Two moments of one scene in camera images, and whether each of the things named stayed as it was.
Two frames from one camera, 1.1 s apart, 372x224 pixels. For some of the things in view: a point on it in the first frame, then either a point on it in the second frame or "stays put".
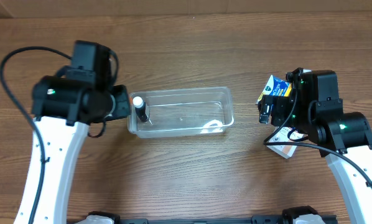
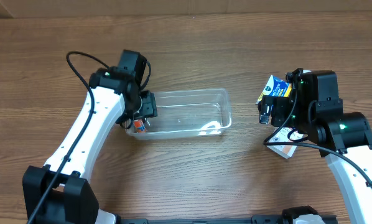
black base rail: [255, 220] stays put
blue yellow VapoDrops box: [276, 87] stays put
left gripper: [122, 101] to [148, 105]
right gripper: [267, 109] stays put
